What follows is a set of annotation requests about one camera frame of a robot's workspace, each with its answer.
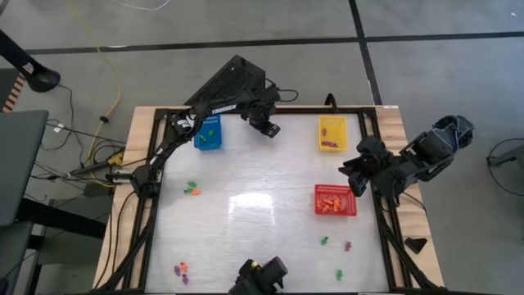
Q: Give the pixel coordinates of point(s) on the bulky black object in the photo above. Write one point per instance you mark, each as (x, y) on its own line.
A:
(262, 278)

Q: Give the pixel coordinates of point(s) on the yellow plug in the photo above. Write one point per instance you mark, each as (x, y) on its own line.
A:
(116, 158)

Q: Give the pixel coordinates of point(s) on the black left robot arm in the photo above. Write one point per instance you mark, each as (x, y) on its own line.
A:
(223, 110)

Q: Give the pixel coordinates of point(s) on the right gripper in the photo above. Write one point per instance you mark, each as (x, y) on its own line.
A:
(374, 157)

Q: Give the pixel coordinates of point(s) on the black stand with round base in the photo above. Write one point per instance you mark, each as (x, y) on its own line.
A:
(41, 78)

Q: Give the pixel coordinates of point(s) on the striped floor marker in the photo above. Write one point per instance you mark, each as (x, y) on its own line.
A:
(14, 94)

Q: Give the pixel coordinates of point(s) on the red plastic basket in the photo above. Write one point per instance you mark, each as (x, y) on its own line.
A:
(348, 190)

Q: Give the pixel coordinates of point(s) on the black triangular bracket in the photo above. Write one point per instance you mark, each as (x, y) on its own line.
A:
(416, 245)

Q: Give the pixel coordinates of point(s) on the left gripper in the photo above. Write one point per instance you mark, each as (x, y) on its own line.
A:
(262, 107)

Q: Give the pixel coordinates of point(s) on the dark grey stand leg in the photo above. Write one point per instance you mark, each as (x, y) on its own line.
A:
(511, 156)

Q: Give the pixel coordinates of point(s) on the dark grey furniture panel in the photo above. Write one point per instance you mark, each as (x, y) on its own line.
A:
(12, 254)

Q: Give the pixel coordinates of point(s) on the black desk base beam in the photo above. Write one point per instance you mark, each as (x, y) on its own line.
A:
(61, 219)

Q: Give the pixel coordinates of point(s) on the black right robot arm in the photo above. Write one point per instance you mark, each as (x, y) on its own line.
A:
(425, 151)

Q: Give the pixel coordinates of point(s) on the black power strip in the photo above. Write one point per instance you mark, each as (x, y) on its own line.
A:
(92, 169)

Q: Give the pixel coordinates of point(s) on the black perforated computer case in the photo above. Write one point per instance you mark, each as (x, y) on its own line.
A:
(233, 78)

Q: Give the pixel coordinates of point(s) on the grey desk top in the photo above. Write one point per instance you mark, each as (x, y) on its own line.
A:
(20, 164)

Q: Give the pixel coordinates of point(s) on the grey floor box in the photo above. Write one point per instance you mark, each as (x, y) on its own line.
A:
(96, 190)

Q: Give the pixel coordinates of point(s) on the black floor tape strip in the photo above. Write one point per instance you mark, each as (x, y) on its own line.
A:
(204, 45)
(367, 61)

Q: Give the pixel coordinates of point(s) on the blue plastic basket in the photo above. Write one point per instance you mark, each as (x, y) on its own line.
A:
(215, 145)

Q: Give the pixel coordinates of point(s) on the yellow plastic basket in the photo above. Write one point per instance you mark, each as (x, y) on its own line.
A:
(340, 127)

